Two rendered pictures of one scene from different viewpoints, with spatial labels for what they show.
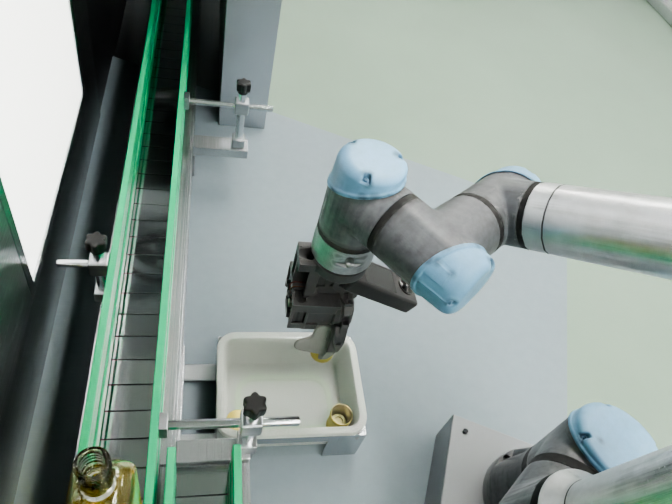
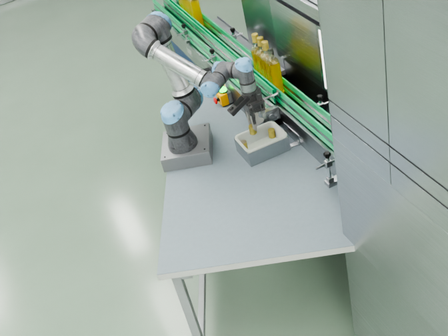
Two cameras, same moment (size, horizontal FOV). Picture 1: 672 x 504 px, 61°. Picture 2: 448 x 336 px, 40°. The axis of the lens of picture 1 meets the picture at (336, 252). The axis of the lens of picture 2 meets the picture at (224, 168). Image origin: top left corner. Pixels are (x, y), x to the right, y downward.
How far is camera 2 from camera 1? 309 cm
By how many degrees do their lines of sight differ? 96
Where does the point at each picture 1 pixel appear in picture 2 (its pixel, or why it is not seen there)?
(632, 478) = not seen: hidden behind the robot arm
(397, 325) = (235, 185)
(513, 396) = (186, 184)
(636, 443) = (167, 109)
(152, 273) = not seen: hidden behind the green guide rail
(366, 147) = (245, 61)
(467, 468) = (203, 143)
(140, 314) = not seen: hidden behind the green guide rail
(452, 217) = (223, 65)
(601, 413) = (176, 109)
